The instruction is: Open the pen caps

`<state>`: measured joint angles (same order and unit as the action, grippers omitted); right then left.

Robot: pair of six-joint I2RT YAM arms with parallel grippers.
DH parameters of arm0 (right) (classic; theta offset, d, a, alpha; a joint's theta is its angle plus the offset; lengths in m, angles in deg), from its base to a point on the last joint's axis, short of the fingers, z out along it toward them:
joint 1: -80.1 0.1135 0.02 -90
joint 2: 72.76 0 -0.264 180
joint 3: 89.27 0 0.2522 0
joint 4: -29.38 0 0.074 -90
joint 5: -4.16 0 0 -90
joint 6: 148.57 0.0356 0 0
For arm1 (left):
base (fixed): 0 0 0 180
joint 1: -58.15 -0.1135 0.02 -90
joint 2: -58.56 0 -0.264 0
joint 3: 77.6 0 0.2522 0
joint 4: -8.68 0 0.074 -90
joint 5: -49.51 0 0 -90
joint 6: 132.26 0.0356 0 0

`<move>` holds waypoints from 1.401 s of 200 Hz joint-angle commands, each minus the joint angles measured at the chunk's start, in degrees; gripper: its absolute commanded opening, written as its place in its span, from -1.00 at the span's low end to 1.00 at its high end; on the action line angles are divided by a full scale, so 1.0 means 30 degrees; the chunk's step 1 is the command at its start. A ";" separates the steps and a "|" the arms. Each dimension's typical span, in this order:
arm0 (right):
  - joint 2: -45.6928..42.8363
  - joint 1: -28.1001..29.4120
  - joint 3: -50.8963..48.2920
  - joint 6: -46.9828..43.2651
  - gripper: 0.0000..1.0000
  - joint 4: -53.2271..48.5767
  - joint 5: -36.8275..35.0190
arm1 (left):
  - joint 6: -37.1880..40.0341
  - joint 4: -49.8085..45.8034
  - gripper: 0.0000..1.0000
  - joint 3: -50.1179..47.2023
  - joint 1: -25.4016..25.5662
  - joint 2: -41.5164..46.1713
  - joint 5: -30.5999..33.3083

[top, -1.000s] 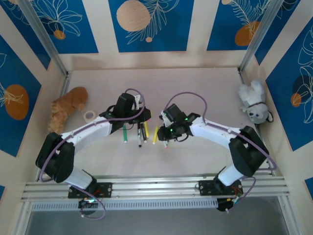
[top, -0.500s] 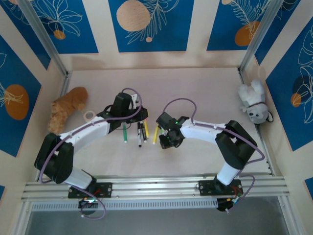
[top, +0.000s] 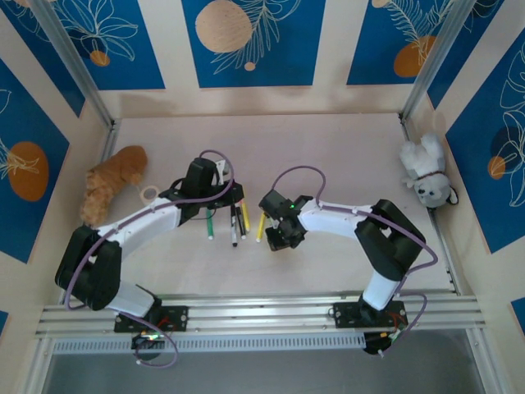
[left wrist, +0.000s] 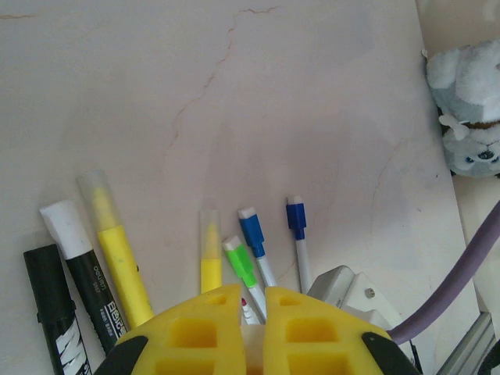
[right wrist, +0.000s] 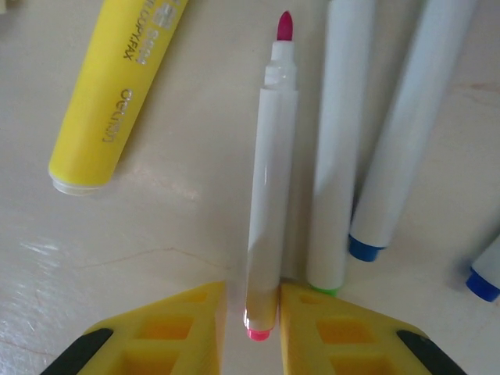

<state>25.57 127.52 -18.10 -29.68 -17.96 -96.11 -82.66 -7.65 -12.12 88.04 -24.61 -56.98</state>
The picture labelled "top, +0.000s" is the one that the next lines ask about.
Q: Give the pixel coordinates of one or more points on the plain yellow highlighter pen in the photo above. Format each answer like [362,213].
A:
[261,227]

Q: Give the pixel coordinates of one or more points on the speckled yellow highlighter pen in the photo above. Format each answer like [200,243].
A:
[245,217]

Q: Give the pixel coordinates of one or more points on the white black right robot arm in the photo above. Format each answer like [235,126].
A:
[336,217]

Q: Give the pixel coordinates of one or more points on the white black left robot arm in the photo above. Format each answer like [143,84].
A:
[139,221]

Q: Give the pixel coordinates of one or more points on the green marker pen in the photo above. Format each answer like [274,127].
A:
[210,225]

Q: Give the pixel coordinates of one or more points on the black marker pen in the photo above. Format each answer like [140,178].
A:
[233,230]

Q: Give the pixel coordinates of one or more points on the black marker white lettering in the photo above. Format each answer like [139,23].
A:
[238,217]

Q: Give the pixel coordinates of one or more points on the beige tape roll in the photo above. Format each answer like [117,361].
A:
[142,193]

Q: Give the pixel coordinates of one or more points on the orange plush toy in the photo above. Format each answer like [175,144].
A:
[115,172]

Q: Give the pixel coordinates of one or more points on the white grey plush dog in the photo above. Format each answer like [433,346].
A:
[426,164]

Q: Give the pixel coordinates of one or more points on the black controller board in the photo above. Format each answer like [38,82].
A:
[377,342]
[147,340]

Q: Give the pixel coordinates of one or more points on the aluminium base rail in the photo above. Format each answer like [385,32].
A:
[262,316]

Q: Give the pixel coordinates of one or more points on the aluminium frame post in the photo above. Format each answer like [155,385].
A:
[436,53]
[72,53]

